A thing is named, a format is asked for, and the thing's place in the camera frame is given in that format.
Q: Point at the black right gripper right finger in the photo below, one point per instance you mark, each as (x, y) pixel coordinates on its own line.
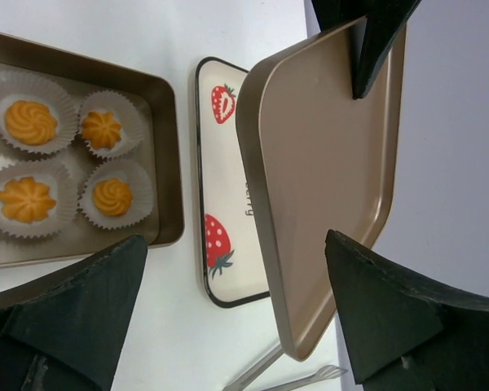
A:
(403, 330)

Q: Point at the gold square tin box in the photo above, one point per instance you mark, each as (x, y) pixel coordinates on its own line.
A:
(158, 153)

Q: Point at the silver metal tongs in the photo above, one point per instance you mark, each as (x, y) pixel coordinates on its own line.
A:
(275, 371)

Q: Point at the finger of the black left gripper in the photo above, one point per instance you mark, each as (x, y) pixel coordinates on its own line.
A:
(371, 43)

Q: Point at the orange swirl cookie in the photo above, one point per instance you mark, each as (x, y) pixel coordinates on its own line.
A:
(112, 197)
(101, 130)
(25, 200)
(30, 123)

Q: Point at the strawberry print tray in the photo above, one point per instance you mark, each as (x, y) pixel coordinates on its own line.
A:
(232, 265)

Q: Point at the gold tin lid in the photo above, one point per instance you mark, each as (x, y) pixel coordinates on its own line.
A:
(315, 160)

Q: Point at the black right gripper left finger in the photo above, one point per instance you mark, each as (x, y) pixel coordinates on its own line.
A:
(66, 330)

